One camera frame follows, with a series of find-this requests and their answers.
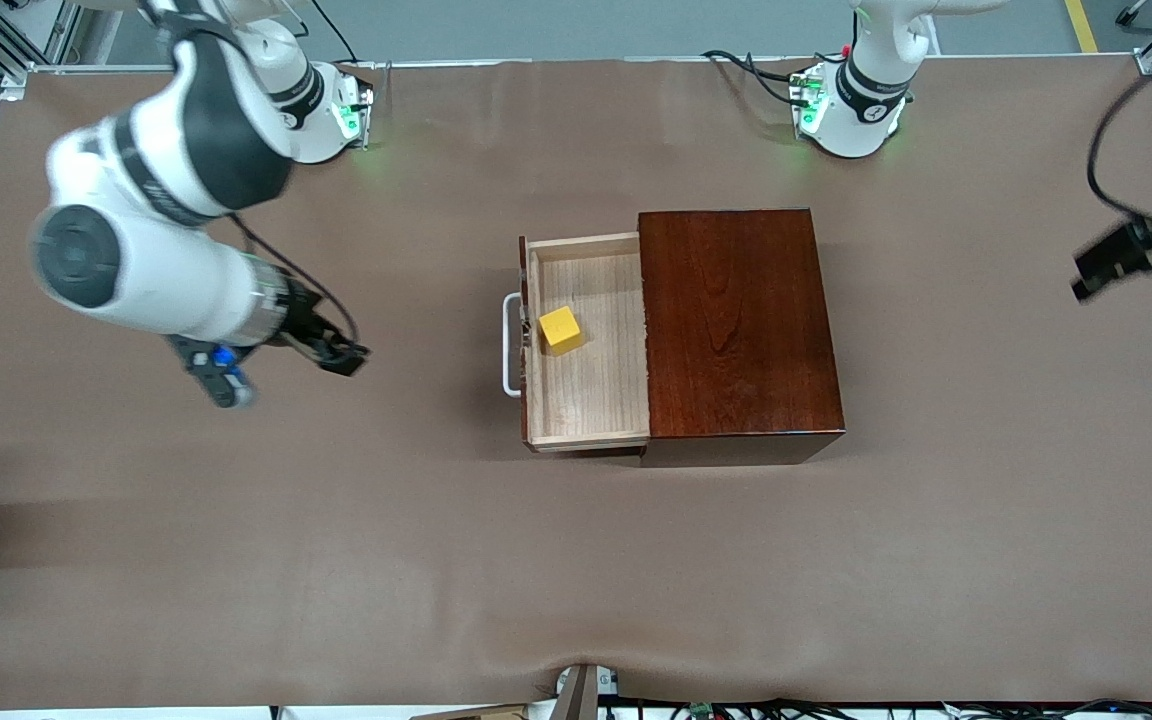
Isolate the yellow cube block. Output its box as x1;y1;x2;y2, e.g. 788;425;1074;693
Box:
538;306;585;356

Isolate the light wood drawer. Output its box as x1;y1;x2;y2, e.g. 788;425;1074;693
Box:
503;232;653;454

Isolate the brown table cover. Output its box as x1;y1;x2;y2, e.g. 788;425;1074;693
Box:
0;55;1152;711

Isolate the brown cardboard piece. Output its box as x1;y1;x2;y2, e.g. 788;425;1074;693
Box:
411;703;527;720

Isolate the dark red wooden cabinet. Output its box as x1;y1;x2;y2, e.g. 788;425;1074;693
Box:
636;207;847;468

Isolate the black camera cable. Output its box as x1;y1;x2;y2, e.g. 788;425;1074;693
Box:
226;212;362;351
1086;75;1152;226

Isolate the camera mount post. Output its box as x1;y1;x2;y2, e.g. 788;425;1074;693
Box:
551;663;622;720

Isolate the black base cable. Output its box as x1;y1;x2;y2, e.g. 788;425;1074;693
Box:
702;48;809;107

